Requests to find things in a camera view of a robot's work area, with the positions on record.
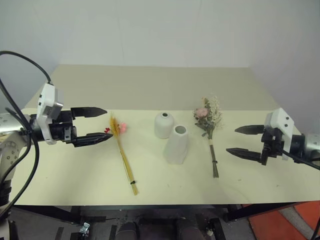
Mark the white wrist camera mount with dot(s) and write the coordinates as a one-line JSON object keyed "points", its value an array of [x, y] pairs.
{"points": [[47, 107], [281, 125]]}

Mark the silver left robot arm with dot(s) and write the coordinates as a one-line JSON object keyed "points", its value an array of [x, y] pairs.
{"points": [[11, 147]]}

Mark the pink rose dried flower bouquet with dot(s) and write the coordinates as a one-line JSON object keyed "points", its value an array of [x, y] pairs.
{"points": [[209, 125]]}

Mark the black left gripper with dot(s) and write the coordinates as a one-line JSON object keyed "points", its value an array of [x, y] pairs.
{"points": [[60, 128]]}

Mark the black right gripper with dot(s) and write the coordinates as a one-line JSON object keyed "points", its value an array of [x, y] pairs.
{"points": [[272, 143]]}

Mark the dark rounded robot foot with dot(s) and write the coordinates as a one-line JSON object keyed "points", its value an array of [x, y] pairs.
{"points": [[126, 231]]}

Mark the black table frame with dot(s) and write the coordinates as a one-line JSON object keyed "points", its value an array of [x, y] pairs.
{"points": [[150, 212]]}

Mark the short round white vase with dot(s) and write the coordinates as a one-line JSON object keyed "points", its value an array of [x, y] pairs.
{"points": [[163, 125]]}

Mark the orange floor mat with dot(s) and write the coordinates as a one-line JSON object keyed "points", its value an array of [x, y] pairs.
{"points": [[287, 221]]}

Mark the tall tapered white vase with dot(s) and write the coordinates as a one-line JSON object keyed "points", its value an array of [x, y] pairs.
{"points": [[177, 146]]}

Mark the yellow dried wheat flower bunch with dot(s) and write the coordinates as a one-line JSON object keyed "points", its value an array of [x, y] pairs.
{"points": [[121, 147]]}

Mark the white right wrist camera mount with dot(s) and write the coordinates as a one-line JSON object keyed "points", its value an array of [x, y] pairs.
{"points": [[281, 125]]}

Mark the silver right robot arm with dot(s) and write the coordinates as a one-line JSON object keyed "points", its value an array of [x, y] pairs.
{"points": [[308, 147]]}

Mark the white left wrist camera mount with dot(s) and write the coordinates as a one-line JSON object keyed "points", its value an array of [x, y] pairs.
{"points": [[47, 107]]}

